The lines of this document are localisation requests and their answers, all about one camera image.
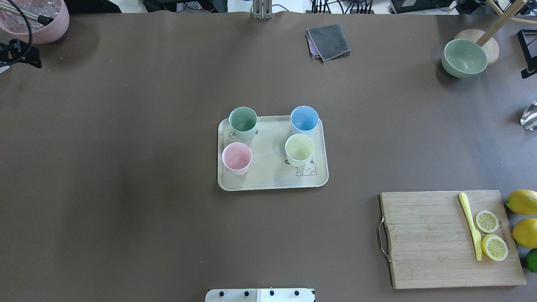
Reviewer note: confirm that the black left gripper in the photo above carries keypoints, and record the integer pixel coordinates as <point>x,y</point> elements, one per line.
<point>32,58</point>

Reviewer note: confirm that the green cup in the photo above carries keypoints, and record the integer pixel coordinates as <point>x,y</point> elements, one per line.
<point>243,121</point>

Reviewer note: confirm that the pink cup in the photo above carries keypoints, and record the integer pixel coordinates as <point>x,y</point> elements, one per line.
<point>237,157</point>

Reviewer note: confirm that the blue cup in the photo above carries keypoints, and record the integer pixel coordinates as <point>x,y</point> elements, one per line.
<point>304,120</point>

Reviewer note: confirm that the cream yellow cup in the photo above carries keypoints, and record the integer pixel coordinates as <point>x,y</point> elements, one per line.
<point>299,148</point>

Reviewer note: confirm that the pink bowl with ice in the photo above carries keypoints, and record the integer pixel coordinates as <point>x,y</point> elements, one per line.
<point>19,27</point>

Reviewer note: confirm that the metal tube in bowl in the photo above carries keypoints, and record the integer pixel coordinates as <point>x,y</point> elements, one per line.
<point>43,20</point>

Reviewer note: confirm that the purple cloth under grey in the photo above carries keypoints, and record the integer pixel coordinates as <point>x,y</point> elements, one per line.
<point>312,49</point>

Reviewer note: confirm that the grey folded cloth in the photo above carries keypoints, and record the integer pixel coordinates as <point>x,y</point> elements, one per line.
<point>330,41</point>

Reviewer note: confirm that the green bowl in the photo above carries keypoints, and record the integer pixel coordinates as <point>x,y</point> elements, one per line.
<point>463,58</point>

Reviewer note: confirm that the wooden cutting board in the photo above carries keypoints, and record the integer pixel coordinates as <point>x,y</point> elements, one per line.
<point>429,243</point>

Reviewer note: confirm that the wooden cup tree stand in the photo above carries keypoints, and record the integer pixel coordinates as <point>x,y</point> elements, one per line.
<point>485,39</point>

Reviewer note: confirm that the yellow plastic knife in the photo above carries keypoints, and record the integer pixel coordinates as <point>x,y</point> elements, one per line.
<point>475,234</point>

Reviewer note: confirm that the lemon half slice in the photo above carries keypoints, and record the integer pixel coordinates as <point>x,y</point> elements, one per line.
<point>486,221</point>
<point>494,247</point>

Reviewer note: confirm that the clear glass on stand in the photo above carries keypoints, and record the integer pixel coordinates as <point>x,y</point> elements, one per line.
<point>528,119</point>

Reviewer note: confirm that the whole yellow lemon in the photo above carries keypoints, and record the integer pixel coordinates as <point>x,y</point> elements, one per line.
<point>523,202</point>
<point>525,233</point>

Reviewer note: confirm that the green lime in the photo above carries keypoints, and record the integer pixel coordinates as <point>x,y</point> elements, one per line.
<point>531,260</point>

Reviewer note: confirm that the aluminium frame post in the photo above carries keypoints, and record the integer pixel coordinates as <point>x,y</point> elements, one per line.
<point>262,9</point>

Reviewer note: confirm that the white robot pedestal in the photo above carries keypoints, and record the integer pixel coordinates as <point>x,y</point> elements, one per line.
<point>300,294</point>

